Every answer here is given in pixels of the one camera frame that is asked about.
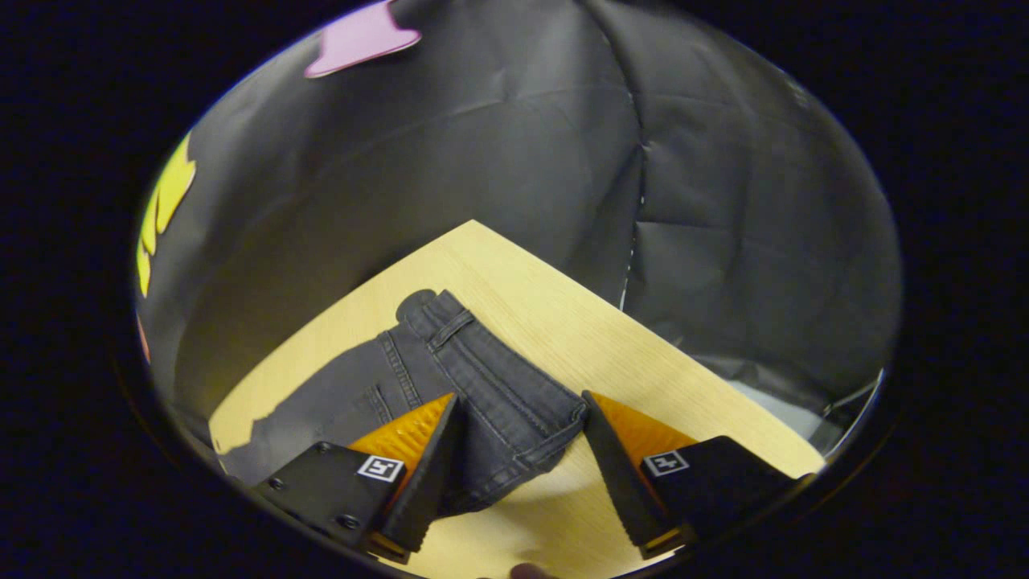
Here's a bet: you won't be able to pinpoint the black backdrop cloth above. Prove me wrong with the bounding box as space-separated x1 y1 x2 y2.
135 0 901 451

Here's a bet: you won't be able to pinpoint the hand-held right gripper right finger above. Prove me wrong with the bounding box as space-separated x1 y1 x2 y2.
580 390 805 561

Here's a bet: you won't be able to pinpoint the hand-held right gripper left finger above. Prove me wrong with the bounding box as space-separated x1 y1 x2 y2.
253 392 465 564

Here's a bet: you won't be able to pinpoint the dark grey jeans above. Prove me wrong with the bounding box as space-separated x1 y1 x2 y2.
215 288 589 517

